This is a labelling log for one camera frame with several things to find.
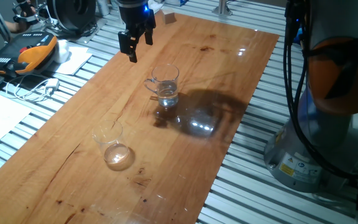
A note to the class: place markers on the small wooden block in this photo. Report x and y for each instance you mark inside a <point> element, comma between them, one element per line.
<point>168,16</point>

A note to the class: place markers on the orange black teach pendant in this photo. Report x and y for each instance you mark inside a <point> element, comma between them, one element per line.
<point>33,53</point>

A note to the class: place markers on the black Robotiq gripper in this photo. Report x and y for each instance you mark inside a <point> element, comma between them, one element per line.
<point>134,15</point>

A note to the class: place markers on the blue cloth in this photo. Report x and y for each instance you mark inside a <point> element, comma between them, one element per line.
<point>297,35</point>

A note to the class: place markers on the aluminium frame beam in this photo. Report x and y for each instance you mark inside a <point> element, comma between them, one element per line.
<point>222,7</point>

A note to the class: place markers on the small white paper sheet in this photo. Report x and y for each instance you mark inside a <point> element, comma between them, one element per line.
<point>76,60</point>

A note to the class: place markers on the black handheld controller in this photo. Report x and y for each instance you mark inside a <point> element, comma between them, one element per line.
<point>25,11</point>

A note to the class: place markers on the crumpled white tissue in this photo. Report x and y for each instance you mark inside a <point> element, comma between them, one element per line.
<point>62,51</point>

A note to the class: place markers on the varnished wooden board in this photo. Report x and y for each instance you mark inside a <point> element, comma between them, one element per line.
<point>197,62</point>

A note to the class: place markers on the clear glass tumbler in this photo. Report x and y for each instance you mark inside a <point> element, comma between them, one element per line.
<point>113,152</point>

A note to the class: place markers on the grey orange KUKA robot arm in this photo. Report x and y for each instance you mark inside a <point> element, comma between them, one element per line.
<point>337,77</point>

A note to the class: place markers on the person's bare hand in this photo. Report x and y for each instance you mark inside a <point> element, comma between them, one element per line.
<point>17,27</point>

